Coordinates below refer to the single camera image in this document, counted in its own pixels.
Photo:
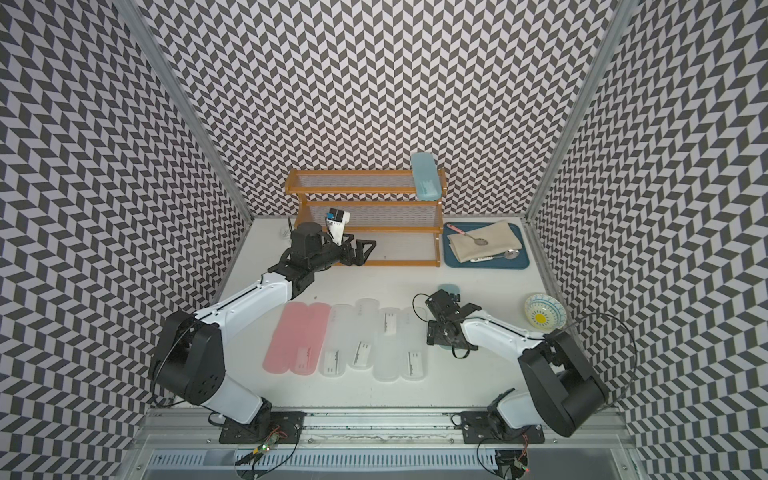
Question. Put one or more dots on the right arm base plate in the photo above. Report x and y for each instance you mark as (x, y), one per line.
(482, 427)

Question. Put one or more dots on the pink pencil case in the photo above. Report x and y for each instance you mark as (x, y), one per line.
(282, 351)
(311, 327)

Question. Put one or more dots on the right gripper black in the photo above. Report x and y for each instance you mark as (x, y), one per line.
(435, 336)

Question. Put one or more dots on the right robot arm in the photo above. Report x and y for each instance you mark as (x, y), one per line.
(562, 387)

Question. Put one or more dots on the clear pencil case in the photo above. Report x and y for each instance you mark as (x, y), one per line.
(365, 321)
(411, 346)
(337, 347)
(385, 350)

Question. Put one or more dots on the metal spoon on tray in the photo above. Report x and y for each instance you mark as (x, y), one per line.
(509, 254)

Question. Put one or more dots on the yellow patterned bowl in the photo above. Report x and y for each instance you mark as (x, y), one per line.
(545, 312)

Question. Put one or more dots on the wooden three-tier shelf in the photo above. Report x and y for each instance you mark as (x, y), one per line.
(382, 205)

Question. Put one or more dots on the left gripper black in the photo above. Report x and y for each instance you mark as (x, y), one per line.
(360, 257)

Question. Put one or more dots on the pink pencil case right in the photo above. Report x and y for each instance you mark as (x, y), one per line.
(311, 327)

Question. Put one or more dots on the dark teal tray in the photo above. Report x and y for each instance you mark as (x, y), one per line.
(520, 263)

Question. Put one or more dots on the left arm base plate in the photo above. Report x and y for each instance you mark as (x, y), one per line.
(288, 426)

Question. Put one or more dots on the beige folded cloth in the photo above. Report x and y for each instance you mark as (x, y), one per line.
(468, 245)

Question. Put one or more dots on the pink pencil case left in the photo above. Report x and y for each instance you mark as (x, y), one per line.
(282, 351)

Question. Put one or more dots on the metal spoon pink handle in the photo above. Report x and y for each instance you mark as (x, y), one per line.
(477, 241)

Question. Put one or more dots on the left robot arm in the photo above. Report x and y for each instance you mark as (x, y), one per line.
(189, 357)

